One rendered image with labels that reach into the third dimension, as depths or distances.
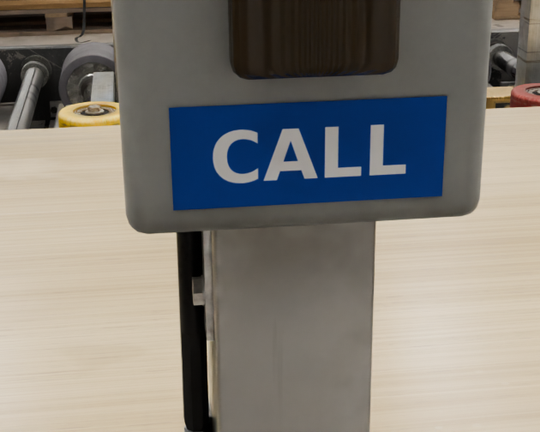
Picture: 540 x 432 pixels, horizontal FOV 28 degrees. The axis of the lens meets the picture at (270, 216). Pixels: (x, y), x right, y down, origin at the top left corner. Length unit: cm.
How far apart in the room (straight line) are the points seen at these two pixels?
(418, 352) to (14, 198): 43
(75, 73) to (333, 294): 151
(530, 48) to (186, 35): 124
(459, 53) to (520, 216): 72
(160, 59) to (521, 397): 49
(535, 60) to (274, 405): 121
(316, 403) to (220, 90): 8
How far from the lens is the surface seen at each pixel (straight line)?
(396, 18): 19
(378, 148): 20
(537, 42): 142
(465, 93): 21
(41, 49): 187
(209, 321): 24
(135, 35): 19
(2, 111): 186
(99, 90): 152
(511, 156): 107
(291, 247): 23
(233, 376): 24
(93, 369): 68
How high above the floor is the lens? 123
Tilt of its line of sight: 21 degrees down
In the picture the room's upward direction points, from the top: 1 degrees counter-clockwise
